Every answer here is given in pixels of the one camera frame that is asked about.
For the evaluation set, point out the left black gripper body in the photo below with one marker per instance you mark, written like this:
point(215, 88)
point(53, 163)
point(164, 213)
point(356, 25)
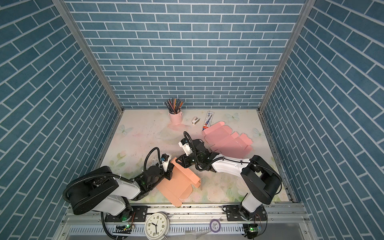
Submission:
point(162, 175)

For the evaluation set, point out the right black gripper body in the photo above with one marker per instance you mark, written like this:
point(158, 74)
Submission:
point(188, 161)

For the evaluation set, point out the orange paper box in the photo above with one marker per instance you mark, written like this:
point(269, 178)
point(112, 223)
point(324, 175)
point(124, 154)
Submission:
point(180, 186)

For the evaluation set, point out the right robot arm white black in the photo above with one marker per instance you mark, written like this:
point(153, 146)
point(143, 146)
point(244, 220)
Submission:
point(261, 179)

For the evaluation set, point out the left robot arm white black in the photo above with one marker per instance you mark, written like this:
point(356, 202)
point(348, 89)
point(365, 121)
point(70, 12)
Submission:
point(103, 191)

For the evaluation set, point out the pink flat paper box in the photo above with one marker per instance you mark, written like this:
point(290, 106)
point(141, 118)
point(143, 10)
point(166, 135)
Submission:
point(221, 139)

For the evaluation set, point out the toothpaste tube packet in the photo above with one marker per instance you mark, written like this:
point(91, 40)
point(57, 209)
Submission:
point(208, 120)

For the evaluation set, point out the pink pencil cup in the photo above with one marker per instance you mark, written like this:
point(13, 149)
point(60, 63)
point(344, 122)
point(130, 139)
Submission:
point(176, 119)

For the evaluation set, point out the white alarm clock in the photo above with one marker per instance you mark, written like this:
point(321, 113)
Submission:
point(157, 226)

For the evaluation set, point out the left circuit board green led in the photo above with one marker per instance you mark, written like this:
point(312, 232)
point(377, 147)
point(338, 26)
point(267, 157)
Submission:
point(123, 229)

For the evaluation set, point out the circuit board green led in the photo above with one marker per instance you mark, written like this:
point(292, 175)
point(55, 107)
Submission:
point(250, 231)
point(123, 229)

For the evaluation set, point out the coloured pencils bunch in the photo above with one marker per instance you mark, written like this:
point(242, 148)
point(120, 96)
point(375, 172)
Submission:
point(174, 105)

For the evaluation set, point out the purple tape roll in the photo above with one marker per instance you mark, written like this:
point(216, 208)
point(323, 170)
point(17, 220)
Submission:
point(215, 226)

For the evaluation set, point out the right circuit board green led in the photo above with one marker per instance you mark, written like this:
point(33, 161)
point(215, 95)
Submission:
point(250, 231)

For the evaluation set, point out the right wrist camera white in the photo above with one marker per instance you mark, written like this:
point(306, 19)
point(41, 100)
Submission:
point(184, 144)

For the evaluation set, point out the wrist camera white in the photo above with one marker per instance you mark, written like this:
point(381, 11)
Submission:
point(184, 144)
point(165, 160)

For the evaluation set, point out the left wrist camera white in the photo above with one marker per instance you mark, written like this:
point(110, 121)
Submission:
point(165, 160)

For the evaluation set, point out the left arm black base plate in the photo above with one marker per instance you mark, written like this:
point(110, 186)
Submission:
point(132, 213)

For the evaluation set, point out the aluminium front rail frame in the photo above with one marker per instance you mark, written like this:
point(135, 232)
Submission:
point(195, 217)

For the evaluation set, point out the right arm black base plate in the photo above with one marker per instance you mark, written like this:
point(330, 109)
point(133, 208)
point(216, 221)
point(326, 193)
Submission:
point(239, 213)

